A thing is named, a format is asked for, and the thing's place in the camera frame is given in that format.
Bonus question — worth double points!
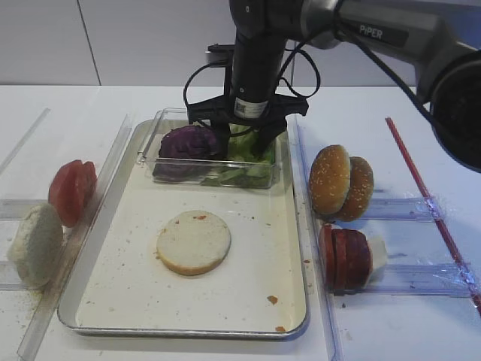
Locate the white cheese slice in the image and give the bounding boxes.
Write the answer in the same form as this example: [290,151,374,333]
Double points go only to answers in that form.
[367,236,388,284]

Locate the red tomato slices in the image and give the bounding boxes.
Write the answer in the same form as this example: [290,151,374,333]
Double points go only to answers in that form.
[48,159,97,228]

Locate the sesame bun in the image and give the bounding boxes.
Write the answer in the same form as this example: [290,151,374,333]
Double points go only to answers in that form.
[308,144,351,215]
[335,156,374,222]

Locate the green lettuce pile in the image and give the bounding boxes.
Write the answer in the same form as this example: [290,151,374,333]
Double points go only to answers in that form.
[200,163,274,189]

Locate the silver metal tray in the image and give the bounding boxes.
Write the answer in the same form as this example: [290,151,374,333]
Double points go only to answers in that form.
[57,122,307,339]

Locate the clear plastic container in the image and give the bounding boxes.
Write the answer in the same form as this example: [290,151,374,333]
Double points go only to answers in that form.
[138,108,280,189]

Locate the purple cabbage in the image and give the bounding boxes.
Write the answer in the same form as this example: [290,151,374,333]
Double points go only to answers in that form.
[158,125,222,159]

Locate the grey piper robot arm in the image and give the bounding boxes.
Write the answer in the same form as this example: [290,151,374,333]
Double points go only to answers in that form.
[186,1,480,171]

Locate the round white bread slice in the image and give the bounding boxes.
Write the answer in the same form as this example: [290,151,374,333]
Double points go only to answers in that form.
[156,210,231,276]

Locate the clear rail right of tray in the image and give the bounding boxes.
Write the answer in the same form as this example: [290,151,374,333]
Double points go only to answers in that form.
[288,116,343,360]

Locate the front sesame bun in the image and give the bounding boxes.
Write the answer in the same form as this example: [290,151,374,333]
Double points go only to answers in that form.
[308,144,351,215]

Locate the red plastic strip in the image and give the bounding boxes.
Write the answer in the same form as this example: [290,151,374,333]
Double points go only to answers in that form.
[385,117,480,314]

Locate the clear holder upper right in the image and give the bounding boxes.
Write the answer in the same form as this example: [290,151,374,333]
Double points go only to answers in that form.
[361,197,445,223]

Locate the dark red meat patties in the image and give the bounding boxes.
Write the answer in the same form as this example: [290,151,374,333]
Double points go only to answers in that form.
[332,229,373,291]

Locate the clear holder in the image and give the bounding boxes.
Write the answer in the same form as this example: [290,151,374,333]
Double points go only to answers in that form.
[361,263,480,298]
[361,197,445,223]

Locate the clear holder lower right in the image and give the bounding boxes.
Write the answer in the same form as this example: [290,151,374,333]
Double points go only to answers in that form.
[361,263,480,298]

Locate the green lettuce leaf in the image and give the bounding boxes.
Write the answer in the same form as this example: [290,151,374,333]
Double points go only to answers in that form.
[226,132,275,164]

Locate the rear sesame bun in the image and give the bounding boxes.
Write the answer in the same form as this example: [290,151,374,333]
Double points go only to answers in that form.
[335,156,374,222]

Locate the white bread slice stack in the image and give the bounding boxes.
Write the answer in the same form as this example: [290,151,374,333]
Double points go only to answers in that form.
[7,203,63,287]

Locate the clear rail far left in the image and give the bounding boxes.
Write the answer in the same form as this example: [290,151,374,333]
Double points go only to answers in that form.
[0,108,51,174]

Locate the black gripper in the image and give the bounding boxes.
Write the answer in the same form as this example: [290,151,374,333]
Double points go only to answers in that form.
[186,35,309,162]

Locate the clear rail left of tray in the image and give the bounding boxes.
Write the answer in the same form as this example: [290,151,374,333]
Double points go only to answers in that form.
[17,115,132,360]

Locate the clear rail of tray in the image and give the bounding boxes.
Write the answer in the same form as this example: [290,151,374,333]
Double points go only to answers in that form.
[288,116,343,360]
[17,115,132,360]

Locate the black cable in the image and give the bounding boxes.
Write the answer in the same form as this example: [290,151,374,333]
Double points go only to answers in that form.
[183,37,322,112]

